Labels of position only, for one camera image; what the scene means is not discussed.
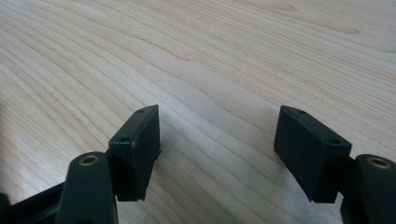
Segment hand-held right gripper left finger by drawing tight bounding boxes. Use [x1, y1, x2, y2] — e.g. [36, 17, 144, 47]
[107, 104, 163, 203]

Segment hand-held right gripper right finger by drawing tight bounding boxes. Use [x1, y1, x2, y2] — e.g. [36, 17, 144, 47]
[273, 105, 353, 204]

